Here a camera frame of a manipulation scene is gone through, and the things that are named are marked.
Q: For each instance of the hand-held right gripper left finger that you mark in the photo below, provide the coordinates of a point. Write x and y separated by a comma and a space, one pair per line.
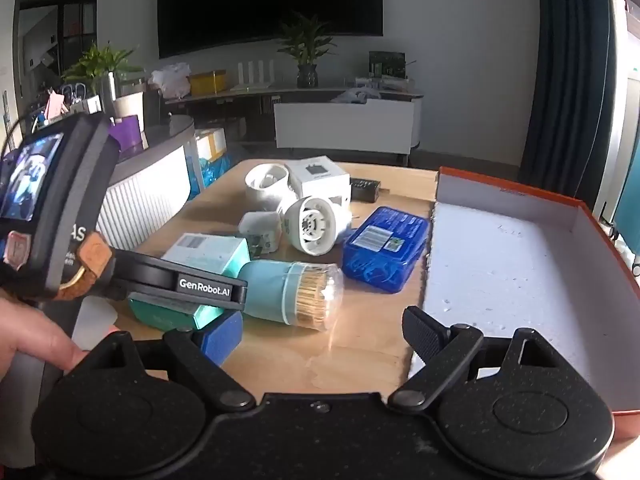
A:
220, 337

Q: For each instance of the white round plug-in device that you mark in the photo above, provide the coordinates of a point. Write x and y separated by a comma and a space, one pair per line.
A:
312, 225

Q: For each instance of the white charger with prongs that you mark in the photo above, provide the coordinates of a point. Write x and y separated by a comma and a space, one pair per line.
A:
260, 232

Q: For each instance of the dark framed glass door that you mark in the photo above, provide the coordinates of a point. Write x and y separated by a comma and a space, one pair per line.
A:
55, 25

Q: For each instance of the white plastic bag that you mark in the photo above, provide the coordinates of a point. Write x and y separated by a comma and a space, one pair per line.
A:
170, 81

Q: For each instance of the purple box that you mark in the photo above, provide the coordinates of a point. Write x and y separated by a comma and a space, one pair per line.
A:
125, 132

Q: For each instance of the clear plastic containers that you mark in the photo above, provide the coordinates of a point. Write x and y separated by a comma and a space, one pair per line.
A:
385, 84

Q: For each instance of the white router with antennas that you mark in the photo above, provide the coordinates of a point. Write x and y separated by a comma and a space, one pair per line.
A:
255, 77

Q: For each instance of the white foam sheet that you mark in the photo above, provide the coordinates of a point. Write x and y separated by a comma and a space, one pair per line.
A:
500, 270

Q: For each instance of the person's left hand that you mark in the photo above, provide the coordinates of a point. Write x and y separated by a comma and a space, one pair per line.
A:
35, 330

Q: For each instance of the black power adapter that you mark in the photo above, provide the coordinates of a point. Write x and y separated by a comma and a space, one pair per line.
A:
365, 189

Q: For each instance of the blue plastic bag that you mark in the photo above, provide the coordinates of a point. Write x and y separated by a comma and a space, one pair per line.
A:
207, 172

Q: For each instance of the potted plant in metal vase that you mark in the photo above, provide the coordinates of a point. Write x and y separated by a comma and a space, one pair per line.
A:
107, 67

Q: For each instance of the dark blue curtain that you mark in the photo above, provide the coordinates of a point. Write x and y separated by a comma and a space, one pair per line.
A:
565, 85

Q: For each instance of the blue toothpick dispenser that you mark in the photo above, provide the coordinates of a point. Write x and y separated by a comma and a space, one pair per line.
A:
280, 292

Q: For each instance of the blue plastic swab box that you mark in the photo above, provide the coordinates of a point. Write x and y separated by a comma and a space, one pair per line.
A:
385, 250

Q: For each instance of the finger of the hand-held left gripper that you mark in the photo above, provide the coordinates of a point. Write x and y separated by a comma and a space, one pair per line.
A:
200, 287

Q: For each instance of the yellow box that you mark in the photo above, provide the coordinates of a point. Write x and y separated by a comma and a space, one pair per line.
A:
207, 84

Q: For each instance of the teal and white carton box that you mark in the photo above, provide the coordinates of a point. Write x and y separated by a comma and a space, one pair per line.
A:
210, 255

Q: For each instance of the dark green printed box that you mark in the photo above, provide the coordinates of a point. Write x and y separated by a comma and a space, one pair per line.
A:
386, 64

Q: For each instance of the white television cabinet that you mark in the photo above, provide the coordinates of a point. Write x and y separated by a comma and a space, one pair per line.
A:
345, 125

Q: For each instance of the white deep-rim plug-in device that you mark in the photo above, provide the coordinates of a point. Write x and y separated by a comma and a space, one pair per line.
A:
267, 182

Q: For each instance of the large black television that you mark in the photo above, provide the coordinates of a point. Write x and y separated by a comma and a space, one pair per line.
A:
270, 5

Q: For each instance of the potted plant in dark vase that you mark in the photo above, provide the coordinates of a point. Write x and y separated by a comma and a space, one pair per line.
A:
306, 45

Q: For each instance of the blue and white crumpled bag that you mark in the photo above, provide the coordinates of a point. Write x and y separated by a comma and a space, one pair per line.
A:
357, 95

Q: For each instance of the orange cardboard box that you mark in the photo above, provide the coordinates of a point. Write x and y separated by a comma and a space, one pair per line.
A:
590, 270

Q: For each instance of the white and yellow carton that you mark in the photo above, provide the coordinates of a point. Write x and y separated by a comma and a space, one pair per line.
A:
210, 142

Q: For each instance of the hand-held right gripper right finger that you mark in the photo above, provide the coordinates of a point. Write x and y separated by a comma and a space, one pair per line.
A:
425, 335

